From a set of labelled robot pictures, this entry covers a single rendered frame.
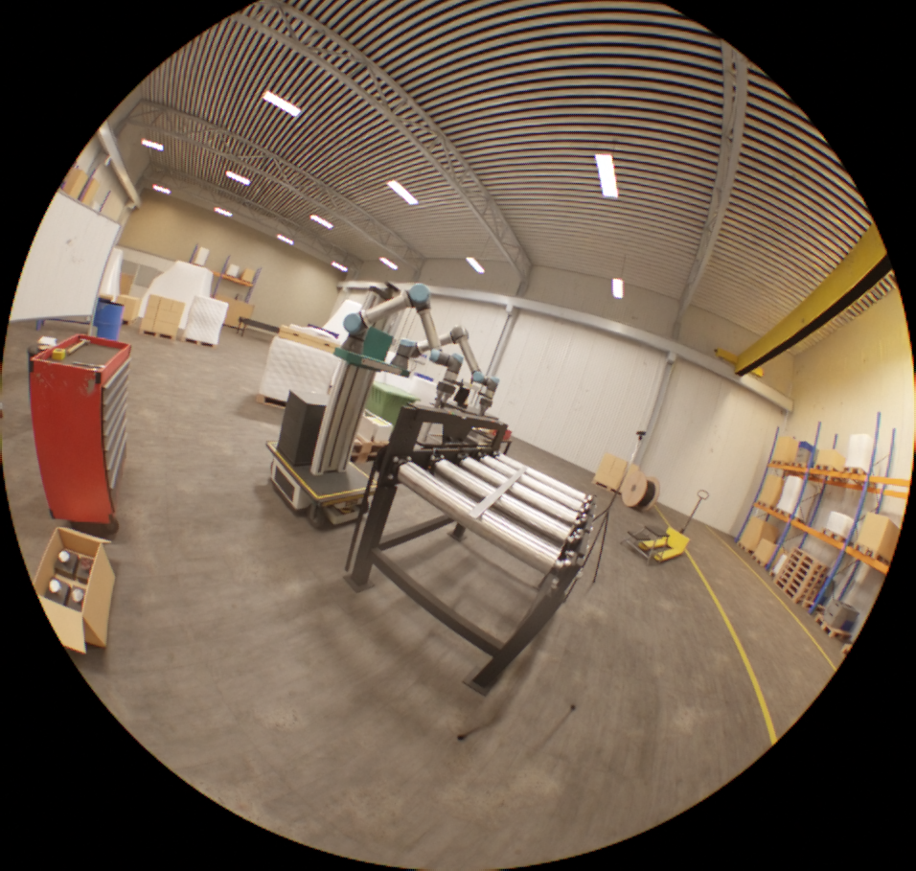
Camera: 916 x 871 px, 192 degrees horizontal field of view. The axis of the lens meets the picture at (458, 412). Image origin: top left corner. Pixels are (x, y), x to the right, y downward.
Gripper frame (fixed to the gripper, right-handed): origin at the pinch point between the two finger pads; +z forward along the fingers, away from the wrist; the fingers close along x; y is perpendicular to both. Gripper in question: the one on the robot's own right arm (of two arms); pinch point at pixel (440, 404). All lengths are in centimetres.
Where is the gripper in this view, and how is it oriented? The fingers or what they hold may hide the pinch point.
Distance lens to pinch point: 159.7
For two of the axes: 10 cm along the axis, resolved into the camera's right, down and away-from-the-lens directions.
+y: -7.8, -3.6, 5.1
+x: -5.1, -1.0, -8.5
